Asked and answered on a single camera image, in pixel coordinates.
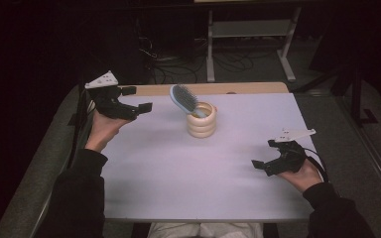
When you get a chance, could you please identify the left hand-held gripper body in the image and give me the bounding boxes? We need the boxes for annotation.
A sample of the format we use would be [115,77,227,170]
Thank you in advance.
[84,69,140,121]

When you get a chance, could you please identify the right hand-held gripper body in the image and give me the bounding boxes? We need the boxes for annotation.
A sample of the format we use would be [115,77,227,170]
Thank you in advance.
[264,128,318,178]

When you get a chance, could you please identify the light blue hairbrush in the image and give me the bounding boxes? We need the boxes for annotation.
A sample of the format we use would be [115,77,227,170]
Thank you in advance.
[169,83,209,119]

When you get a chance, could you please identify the beige ringed cup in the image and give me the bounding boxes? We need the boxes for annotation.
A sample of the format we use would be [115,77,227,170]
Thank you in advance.
[186,101,218,139]

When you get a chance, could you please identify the person's right hand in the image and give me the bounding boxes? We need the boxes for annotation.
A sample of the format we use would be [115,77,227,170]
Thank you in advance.
[277,158,323,194]

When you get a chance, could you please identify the person's left hand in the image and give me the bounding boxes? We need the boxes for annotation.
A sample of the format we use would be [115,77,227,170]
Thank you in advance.
[84,108,132,154]

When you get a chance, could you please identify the wooden table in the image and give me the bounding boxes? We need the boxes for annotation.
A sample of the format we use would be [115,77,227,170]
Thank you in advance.
[118,81,290,98]

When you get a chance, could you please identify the white table mat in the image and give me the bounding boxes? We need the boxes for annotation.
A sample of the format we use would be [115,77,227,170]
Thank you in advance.
[100,92,314,222]

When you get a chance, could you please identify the person's legs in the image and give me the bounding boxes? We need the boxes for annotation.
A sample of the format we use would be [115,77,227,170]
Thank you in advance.
[147,222,266,238]

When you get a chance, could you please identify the black metal stand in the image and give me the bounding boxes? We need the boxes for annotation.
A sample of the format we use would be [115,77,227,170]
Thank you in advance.
[349,64,380,127]

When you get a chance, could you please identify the right hand-held gripper cable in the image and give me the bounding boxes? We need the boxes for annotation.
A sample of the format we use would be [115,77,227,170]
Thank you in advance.
[302,147,330,183]

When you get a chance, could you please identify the hand-held gripper cable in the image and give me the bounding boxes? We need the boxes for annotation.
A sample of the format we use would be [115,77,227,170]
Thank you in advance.
[302,147,330,183]
[66,88,89,171]

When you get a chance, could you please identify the left hand-held gripper cable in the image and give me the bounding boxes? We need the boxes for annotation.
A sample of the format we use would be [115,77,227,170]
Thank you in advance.
[66,88,89,171]

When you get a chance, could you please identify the black floor cables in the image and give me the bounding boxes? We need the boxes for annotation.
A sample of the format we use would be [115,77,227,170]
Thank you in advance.
[138,35,279,84]

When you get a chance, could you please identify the aluminium floor rail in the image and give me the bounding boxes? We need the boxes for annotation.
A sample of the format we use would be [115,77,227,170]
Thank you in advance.
[336,95,381,213]

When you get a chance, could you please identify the white metal desk frame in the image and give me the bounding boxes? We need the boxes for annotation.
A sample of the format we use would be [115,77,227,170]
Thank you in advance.
[205,5,303,83]

